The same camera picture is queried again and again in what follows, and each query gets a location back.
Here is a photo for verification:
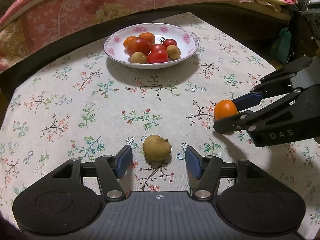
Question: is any large orange tangerine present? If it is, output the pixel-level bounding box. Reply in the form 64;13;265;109
214;100;238;120

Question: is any brown longan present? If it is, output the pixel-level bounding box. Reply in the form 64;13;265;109
143;135;171;161
166;45;181;60
130;51;148;64

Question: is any round cherry tomato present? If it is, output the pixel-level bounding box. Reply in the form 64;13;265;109
162;38;177;48

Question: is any oval cherry tomato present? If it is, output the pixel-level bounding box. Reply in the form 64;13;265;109
147;49;169;64

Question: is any small cherry tomato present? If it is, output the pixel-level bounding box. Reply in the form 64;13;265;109
150;44;166;52

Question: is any large red tomato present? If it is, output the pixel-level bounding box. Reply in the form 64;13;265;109
126;37;151;56

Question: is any green object at right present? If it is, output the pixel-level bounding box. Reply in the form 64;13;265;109
270;28;292;64

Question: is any floral tablecloth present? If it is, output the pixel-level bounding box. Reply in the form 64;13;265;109
1;13;319;239

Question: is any white floral plate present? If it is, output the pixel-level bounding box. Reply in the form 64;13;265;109
104;23;199;69

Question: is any pink floral quilt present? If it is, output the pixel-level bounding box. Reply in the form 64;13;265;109
1;0;280;71

